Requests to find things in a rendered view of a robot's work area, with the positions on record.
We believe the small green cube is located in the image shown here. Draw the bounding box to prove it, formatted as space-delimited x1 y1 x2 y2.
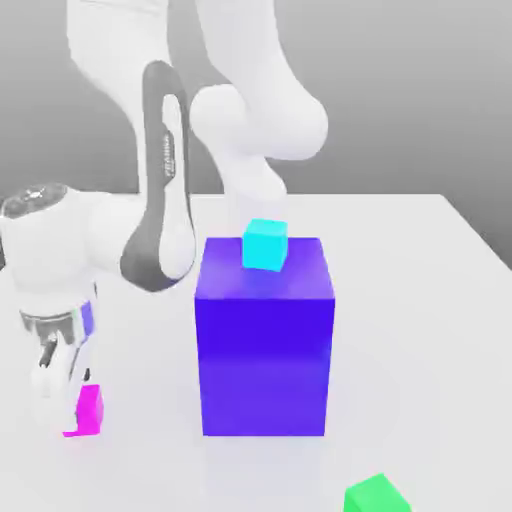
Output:
342 472 413 512

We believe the large blue box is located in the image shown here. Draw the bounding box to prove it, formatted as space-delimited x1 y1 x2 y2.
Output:
194 236 336 438

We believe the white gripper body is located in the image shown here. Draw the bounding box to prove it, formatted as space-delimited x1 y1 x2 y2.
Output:
30 339 92 401

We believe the small cyan cube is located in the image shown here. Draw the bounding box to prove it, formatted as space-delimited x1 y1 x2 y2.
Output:
241 218 289 273

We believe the small magenta cube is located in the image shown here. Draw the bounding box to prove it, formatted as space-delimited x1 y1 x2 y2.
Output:
62 383 105 438

